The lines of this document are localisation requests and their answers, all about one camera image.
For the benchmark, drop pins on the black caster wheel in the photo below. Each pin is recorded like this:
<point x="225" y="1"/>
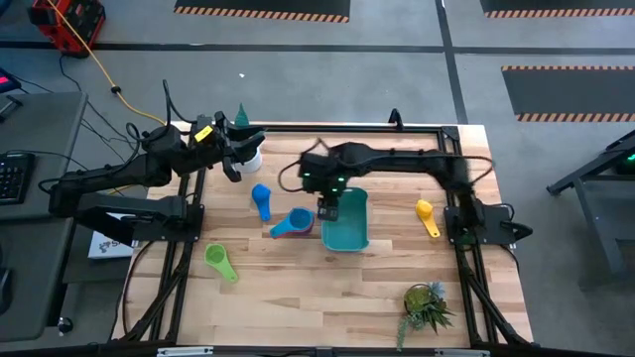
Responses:
<point x="65" y="325"/>

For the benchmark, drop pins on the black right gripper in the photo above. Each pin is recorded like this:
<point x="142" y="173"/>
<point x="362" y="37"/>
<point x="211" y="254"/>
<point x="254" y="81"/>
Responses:
<point x="328" y="208"/>

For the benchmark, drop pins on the teal plastic basket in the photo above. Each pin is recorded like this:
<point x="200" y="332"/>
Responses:
<point x="353" y="225"/>

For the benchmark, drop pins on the black device red display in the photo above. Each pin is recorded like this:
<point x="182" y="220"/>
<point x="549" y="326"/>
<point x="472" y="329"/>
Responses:
<point x="7" y="82"/>

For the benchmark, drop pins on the grey desk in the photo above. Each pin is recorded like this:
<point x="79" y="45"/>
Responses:
<point x="44" y="129"/>

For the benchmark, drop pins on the black hazard-striped floor mat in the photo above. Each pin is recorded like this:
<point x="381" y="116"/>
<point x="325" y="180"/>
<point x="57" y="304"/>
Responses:
<point x="555" y="5"/>
<point x="570" y="91"/>
<point x="263" y="6"/>

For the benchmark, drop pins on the black keyboard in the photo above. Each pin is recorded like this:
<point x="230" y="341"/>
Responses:
<point x="15" y="178"/>

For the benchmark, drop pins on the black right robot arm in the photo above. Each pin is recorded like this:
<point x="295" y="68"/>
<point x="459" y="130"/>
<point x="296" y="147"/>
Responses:
<point x="397" y="156"/>

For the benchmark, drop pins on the dark blue measuring cup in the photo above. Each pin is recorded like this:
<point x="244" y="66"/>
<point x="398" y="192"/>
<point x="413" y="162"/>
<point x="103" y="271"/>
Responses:
<point x="260" y="194"/>

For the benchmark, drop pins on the yellow measuring cup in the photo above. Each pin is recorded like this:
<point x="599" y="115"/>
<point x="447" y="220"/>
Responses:
<point x="424" y="209"/>

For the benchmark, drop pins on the white printed box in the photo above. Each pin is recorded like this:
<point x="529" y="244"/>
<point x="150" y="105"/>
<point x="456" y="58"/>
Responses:
<point x="106" y="245"/>

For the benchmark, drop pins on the black aluminium table frame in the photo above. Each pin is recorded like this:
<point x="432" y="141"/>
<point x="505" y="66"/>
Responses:
<point x="347" y="130"/>

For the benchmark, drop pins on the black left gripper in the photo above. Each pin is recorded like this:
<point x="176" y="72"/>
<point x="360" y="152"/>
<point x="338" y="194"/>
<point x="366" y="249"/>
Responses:
<point x="218" y="141"/>

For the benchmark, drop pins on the silver metal bracket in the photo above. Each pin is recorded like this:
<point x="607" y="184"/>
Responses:
<point x="462" y="353"/>
<point x="184" y="352"/>

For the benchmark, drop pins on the purple measuring cup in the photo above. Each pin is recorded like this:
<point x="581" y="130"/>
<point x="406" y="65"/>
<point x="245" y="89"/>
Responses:
<point x="305" y="233"/>

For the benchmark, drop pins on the green measuring cup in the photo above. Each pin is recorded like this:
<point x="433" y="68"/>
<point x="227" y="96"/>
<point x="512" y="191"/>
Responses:
<point x="216" y="255"/>

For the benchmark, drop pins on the small spiky succulent plant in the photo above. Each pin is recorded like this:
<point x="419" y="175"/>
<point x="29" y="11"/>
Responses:
<point x="421" y="302"/>

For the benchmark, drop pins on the black metal cart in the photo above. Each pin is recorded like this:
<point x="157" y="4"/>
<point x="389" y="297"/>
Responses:
<point x="595" y="193"/>

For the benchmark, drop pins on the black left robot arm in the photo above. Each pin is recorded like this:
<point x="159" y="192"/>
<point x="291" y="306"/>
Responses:
<point x="124" y="171"/>

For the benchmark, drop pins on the red equipment box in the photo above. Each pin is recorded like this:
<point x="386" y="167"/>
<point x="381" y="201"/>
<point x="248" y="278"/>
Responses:
<point x="69" y="22"/>

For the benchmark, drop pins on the light blue measuring cup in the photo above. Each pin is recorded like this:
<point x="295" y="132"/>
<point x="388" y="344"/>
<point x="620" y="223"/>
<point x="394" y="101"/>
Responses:
<point x="300" y="220"/>

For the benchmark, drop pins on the white plant pot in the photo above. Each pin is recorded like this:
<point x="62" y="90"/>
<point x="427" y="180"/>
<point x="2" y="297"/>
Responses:
<point x="252" y="164"/>

